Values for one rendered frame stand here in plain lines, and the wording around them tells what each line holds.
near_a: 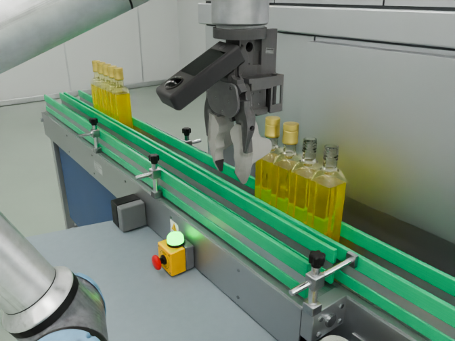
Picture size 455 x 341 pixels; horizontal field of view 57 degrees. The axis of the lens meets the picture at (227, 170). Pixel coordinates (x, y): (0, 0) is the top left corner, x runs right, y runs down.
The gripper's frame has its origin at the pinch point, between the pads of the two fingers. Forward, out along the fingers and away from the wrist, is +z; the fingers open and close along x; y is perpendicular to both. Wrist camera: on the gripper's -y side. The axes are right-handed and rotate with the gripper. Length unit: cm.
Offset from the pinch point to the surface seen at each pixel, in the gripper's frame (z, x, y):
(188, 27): 28, 562, 331
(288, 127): 2.7, 16.4, 28.2
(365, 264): 22.7, -8.5, 25.6
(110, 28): 26, 593, 213
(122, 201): 35, 66, 8
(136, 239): 43, 56, 7
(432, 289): 26.2, -17.7, 33.5
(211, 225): 28.2, 28.2, 15.6
